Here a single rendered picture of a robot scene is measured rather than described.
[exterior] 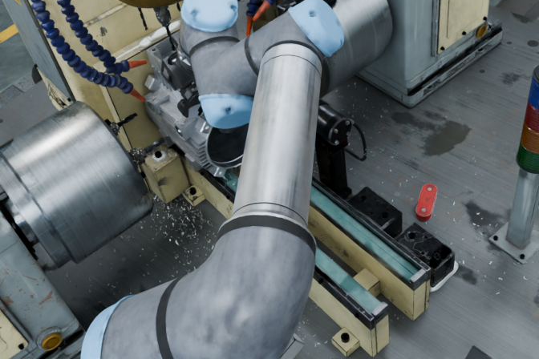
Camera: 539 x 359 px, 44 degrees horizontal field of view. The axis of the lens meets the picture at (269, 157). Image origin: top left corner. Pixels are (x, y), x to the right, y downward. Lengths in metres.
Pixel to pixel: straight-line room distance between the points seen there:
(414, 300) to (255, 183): 0.60
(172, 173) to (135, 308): 0.82
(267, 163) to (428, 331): 0.66
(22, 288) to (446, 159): 0.89
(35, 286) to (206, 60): 0.50
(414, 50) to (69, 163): 0.78
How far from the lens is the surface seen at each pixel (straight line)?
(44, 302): 1.21
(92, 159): 1.14
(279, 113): 0.71
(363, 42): 1.37
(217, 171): 1.29
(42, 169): 1.14
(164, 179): 1.43
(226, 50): 0.90
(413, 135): 1.53
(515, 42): 1.80
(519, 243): 1.34
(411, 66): 1.53
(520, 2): 3.30
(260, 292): 0.57
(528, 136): 1.12
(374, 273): 1.24
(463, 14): 1.57
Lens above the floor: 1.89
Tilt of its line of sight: 46 degrees down
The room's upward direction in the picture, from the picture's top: 12 degrees counter-clockwise
